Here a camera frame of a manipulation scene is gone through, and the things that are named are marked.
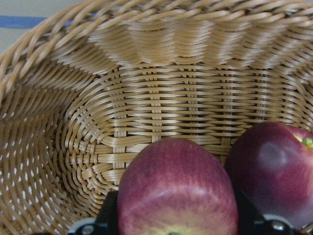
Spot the dark red apple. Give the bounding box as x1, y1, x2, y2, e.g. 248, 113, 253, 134
224, 122, 313, 229

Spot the red yellow apple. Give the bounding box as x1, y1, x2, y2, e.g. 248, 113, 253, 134
117, 138, 239, 235

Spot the brown wicker basket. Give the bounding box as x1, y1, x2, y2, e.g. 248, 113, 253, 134
0, 0, 313, 235

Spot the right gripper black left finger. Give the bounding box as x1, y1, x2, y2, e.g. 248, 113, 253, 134
94, 191, 119, 235

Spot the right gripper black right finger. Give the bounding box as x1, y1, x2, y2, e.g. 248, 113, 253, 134
235, 190, 265, 235

